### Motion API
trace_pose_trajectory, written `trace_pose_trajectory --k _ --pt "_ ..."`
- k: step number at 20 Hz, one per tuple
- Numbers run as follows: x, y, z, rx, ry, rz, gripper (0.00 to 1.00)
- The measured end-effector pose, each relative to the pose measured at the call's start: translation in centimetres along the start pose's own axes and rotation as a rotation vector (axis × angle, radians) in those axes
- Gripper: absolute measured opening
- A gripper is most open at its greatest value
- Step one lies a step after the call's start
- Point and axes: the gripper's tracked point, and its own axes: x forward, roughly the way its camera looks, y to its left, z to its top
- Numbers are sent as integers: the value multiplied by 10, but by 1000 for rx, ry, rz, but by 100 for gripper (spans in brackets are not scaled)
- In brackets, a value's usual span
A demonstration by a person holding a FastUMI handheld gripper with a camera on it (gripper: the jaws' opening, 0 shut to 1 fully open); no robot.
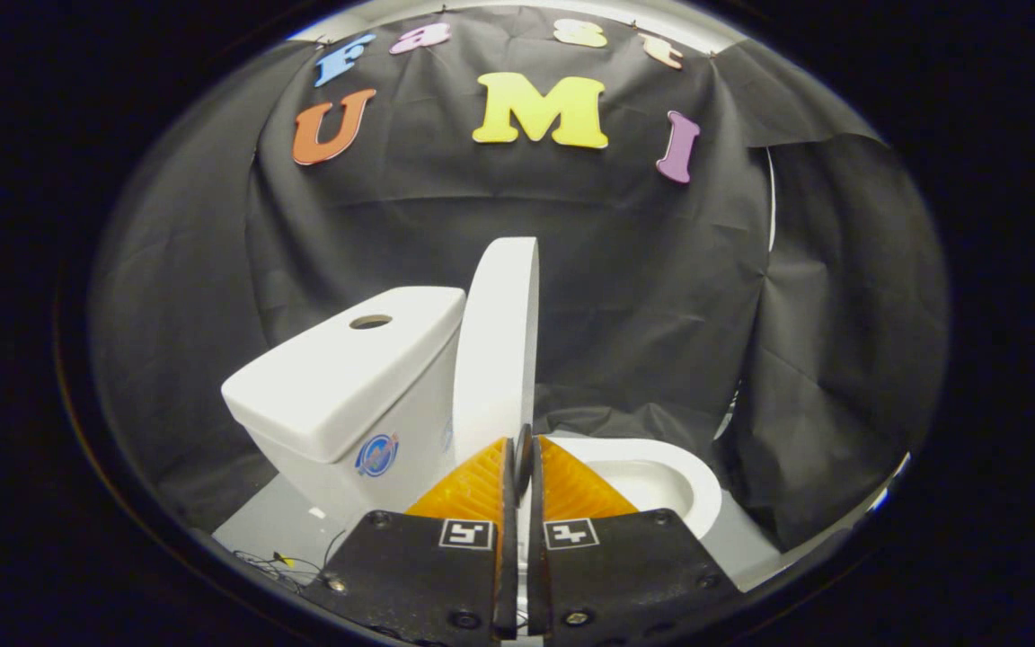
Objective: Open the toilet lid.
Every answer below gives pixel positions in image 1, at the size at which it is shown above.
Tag thin black cable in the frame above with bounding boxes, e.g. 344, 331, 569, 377
234, 528, 348, 594

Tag black backdrop cloth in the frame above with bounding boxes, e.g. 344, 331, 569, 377
91, 4, 950, 554

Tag white toilet seat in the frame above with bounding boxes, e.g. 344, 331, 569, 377
543, 437, 723, 542

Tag white toilet lid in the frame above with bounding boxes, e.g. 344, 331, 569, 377
453, 237, 540, 468

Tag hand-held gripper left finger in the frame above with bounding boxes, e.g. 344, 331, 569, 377
318, 437, 519, 644

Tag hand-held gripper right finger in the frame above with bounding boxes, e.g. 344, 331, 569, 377
526, 437, 743, 644

